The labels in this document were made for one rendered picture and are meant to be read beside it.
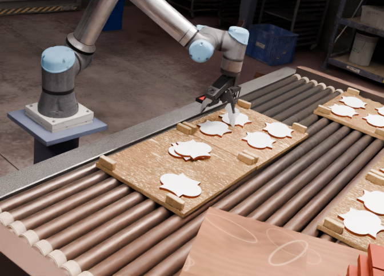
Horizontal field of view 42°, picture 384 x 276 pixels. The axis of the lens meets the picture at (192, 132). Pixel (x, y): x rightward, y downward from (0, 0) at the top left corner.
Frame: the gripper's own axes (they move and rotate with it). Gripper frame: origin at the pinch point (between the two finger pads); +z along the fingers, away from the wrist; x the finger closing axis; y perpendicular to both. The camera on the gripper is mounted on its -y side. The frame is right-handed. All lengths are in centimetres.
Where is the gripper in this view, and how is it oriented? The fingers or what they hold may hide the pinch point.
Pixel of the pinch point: (215, 120)
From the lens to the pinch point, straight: 186.8
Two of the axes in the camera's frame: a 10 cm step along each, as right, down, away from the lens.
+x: -7.8, -3.8, 4.9
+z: -1.9, 9.0, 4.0
